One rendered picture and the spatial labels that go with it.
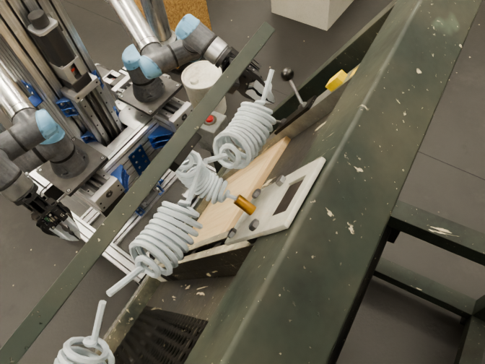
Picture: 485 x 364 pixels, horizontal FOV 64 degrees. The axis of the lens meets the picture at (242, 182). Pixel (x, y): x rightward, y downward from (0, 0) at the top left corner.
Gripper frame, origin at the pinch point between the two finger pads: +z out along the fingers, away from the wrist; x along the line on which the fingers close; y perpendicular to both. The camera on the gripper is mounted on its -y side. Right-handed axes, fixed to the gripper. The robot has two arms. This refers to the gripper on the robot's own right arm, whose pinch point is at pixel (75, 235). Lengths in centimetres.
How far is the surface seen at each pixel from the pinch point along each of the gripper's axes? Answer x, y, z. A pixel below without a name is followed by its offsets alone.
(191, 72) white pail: 142, -135, 38
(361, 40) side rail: 86, 51, -2
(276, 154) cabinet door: 53, 34, 12
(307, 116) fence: 61, 44, 4
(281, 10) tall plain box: 272, -154, 62
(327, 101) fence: 62, 53, 0
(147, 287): 3.1, -11.6, 41.0
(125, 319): -10.4, -10.3, 41.7
